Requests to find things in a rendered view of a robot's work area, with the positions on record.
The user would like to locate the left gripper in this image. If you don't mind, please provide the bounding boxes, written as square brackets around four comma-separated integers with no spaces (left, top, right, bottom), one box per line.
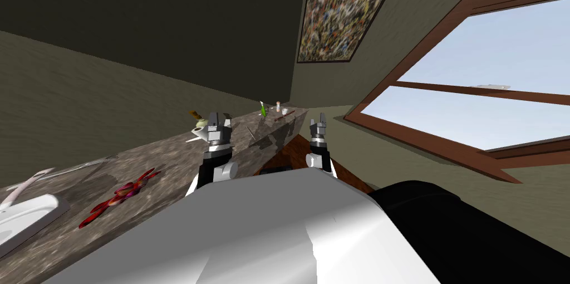
[205,113,234,147]

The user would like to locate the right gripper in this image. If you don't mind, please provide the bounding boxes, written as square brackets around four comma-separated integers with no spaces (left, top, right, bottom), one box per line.
[309,112,328,141]

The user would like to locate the white cone-shaped thing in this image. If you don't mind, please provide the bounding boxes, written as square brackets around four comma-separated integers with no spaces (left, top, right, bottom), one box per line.
[185,126,209,144]

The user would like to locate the brown wooden vanity cabinet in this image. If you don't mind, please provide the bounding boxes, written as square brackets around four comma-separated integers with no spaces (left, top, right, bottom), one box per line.
[253,134,375,195]

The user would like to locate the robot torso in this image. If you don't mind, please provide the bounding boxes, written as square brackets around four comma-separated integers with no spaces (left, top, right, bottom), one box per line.
[42,165,429,284]

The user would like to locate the multicolour speckled framed painting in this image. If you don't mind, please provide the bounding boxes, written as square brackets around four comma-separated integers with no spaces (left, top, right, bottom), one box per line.
[296,0,406,64]

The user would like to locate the red and purple leafy thing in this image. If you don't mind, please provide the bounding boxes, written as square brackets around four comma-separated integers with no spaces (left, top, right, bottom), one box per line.
[78,168,163,230]

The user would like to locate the brown framed window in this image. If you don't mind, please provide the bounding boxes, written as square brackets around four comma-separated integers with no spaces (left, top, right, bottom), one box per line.
[343,0,570,185]

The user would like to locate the pale curved faucet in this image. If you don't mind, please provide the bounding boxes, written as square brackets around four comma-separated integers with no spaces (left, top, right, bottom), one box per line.
[0,168,56,213]

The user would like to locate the white sink basin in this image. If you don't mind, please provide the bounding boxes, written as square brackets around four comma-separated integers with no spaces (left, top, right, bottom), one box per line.
[0,193,72,258]

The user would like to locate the pale green pot brown handle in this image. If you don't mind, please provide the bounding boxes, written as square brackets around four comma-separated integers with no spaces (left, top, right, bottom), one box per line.
[189,110,210,129]

